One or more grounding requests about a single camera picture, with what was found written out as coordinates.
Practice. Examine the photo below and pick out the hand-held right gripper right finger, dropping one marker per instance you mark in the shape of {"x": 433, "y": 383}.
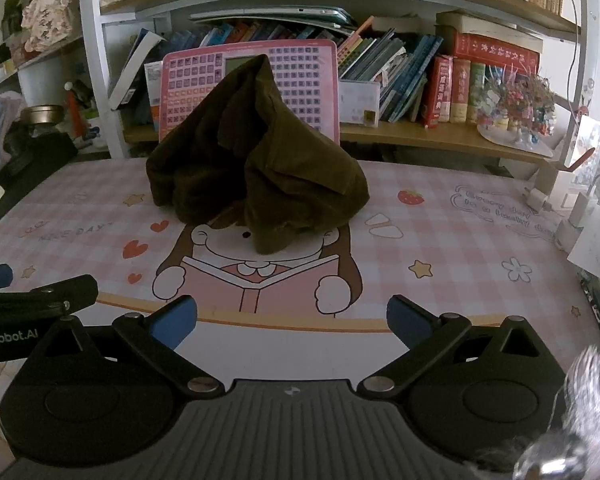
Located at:
{"x": 406, "y": 321}

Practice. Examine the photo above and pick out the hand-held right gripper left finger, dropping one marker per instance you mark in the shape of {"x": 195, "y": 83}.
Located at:
{"x": 176, "y": 317}

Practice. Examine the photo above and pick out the dark olive garment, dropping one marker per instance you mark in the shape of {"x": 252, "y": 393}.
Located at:
{"x": 280, "y": 170}

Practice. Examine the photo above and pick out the cartoon girl desk mat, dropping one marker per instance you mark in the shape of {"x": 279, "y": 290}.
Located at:
{"x": 440, "y": 260}

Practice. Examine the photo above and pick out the black bag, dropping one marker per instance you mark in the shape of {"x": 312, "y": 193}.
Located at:
{"x": 30, "y": 160}

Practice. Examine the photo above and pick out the white charger adapter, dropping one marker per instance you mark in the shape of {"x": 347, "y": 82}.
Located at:
{"x": 536, "y": 199}
{"x": 572, "y": 222}

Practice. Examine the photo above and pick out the red stick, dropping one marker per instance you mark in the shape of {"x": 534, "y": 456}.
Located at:
{"x": 74, "y": 110}

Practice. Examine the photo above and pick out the grey fluffy fur trim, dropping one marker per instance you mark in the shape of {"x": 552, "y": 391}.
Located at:
{"x": 590, "y": 385}

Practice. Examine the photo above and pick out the white paper sheet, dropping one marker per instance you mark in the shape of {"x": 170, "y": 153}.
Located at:
{"x": 597, "y": 245}

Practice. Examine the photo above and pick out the small white orange box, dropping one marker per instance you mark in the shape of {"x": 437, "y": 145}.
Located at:
{"x": 153, "y": 92}

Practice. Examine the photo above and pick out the white labelled box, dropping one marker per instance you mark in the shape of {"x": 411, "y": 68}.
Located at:
{"x": 358, "y": 102}

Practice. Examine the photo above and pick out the wide red upright book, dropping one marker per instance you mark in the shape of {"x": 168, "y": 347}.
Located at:
{"x": 437, "y": 92}

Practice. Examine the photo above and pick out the open white leaning book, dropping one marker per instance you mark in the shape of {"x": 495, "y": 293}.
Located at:
{"x": 135, "y": 67}

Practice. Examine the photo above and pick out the narrow red upright book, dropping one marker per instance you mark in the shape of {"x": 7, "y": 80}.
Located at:
{"x": 460, "y": 90}

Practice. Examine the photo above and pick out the red pen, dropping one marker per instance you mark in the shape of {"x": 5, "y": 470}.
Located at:
{"x": 582, "y": 161}

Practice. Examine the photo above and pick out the green upright book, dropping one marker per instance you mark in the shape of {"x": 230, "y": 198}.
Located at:
{"x": 476, "y": 90}

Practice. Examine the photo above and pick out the colourful flower ornament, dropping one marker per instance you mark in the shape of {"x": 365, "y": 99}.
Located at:
{"x": 520, "y": 105}

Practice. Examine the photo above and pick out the row of leaning books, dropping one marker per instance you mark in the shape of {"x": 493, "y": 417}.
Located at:
{"x": 395, "y": 65}

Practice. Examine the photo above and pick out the pink learning tablet toy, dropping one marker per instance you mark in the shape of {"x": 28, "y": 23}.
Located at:
{"x": 310, "y": 80}

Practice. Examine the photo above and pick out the floral cloth bundle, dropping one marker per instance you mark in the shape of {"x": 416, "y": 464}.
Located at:
{"x": 47, "y": 10}

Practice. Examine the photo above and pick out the thick red lying book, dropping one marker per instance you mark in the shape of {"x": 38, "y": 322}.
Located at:
{"x": 500, "y": 50}

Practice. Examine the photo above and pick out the cream lying book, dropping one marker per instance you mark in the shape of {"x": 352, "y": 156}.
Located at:
{"x": 480, "y": 22}

